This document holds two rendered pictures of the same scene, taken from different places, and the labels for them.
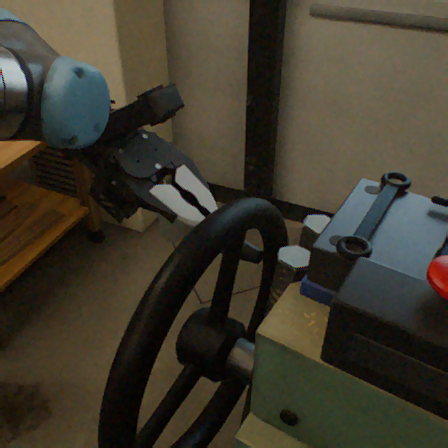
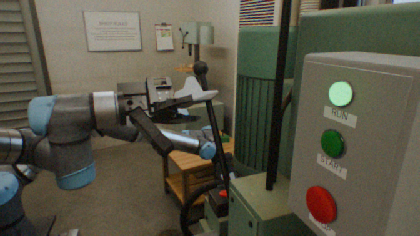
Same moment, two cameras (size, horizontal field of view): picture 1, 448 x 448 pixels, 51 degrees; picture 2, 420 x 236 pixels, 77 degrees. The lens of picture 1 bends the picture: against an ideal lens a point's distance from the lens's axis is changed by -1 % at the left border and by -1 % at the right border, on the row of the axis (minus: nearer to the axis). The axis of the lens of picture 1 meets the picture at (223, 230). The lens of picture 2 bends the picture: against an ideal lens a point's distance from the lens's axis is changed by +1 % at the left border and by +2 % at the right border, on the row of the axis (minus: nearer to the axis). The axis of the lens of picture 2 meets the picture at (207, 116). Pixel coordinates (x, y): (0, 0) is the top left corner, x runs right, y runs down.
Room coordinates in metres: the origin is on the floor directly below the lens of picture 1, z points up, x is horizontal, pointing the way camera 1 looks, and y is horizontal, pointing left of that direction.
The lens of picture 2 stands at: (-0.42, -0.49, 1.50)
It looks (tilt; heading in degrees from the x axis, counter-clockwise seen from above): 18 degrees down; 38
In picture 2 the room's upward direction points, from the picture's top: straight up
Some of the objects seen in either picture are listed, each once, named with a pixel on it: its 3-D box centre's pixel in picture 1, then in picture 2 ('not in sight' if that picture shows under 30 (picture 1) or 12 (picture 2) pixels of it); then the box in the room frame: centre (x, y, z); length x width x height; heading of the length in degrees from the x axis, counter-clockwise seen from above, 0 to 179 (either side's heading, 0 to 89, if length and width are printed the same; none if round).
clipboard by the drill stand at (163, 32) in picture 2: not in sight; (164, 36); (2.07, 2.13, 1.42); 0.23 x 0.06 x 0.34; 156
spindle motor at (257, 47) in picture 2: not in sight; (276, 102); (0.10, -0.28, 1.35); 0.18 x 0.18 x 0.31
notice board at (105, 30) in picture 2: not in sight; (114, 31); (1.51, 2.40, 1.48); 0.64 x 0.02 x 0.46; 156
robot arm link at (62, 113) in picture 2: not in sight; (65, 115); (-0.20, 0.03, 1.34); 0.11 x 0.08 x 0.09; 148
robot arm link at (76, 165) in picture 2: not in sight; (68, 158); (-0.21, 0.04, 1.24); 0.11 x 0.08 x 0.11; 101
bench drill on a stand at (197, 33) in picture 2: not in sight; (197, 95); (1.85, 1.40, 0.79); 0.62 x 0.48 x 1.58; 64
